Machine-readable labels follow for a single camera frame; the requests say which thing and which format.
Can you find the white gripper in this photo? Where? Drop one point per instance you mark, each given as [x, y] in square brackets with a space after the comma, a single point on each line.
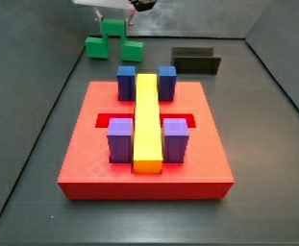
[132, 5]

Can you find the green arch-shaped block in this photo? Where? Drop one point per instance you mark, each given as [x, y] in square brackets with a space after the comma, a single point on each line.
[96, 46]

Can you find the blue block near green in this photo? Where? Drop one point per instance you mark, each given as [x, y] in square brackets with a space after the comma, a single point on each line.
[125, 83]

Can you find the red slotted base board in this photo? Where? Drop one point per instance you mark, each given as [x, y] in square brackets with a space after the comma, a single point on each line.
[89, 177]

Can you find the purple block far side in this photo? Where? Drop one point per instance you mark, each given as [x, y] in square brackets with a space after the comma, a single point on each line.
[120, 139]

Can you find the yellow long bar block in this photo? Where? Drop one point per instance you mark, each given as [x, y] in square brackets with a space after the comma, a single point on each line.
[147, 138]

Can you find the blue block near bracket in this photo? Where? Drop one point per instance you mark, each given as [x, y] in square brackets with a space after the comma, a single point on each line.
[165, 82]

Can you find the black angled bracket holder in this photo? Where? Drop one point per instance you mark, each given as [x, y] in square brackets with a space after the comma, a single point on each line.
[195, 60]

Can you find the purple block bracket side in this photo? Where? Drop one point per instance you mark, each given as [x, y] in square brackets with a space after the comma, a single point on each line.
[175, 137]

